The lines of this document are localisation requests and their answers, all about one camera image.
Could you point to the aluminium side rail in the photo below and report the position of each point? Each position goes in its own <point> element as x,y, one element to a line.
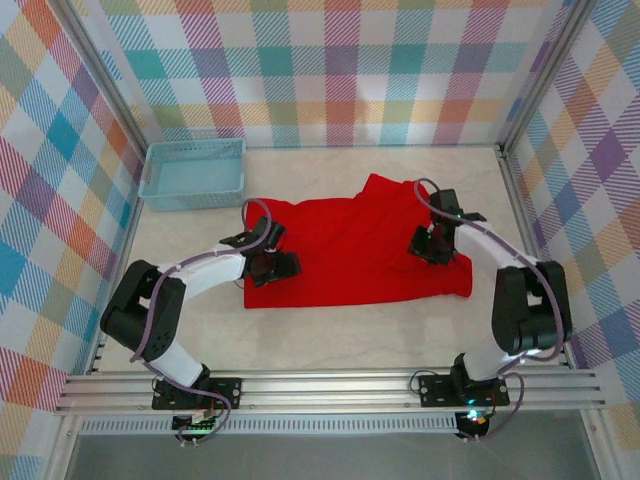
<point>520,225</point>
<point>130,230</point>

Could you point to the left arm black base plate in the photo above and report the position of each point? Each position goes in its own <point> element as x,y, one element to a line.
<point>225,392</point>

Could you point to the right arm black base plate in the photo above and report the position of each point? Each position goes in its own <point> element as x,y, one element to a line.
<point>435,390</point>

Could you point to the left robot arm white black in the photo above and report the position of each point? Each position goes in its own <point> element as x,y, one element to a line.
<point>140,320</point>

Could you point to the red t-shirt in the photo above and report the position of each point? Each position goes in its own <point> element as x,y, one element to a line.
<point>350,250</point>

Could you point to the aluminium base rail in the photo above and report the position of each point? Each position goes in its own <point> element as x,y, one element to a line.
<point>325,392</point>

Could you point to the light blue plastic basket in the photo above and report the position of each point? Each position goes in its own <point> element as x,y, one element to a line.
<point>195,170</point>

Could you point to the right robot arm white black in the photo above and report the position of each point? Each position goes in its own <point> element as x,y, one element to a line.
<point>525,310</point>

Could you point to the aluminium frame post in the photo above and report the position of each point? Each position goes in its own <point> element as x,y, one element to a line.
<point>107,80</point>
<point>544,75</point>

